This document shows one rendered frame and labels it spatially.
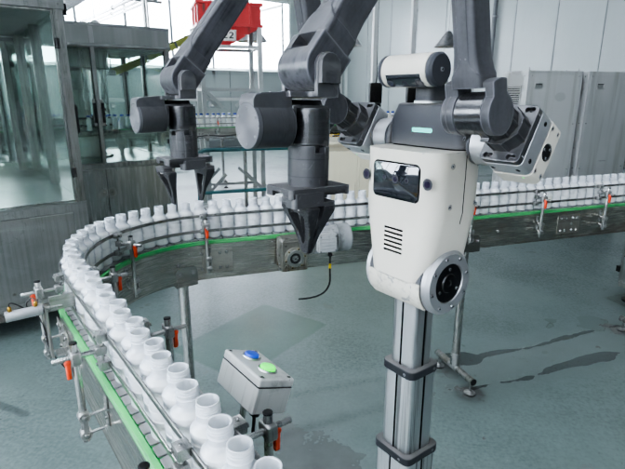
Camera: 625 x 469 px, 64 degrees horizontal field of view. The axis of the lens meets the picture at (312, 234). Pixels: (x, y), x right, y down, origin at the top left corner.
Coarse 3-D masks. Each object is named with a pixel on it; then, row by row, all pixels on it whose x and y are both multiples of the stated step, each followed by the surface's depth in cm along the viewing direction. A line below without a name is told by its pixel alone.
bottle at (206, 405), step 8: (200, 400) 77; (208, 400) 78; (216, 400) 77; (200, 408) 75; (208, 408) 74; (216, 408) 75; (200, 416) 75; (208, 416) 75; (192, 424) 77; (200, 424) 75; (192, 432) 76; (200, 432) 75; (192, 440) 76; (200, 440) 75; (200, 448) 75; (200, 456) 76
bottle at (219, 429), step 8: (216, 416) 72; (224, 416) 72; (208, 424) 70; (216, 424) 73; (224, 424) 73; (232, 424) 71; (208, 432) 70; (216, 432) 69; (224, 432) 70; (232, 432) 71; (208, 440) 71; (216, 440) 70; (224, 440) 70; (208, 448) 71; (216, 448) 70; (224, 448) 70; (208, 456) 70; (216, 456) 70; (224, 456) 70; (208, 464) 70; (216, 464) 69
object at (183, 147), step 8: (176, 136) 101; (184, 136) 101; (192, 136) 102; (176, 144) 102; (184, 144) 102; (192, 144) 103; (176, 152) 102; (184, 152) 102; (192, 152) 103; (160, 160) 103; (168, 160) 100; (176, 160) 101; (184, 160) 102; (192, 160) 103; (208, 160) 106
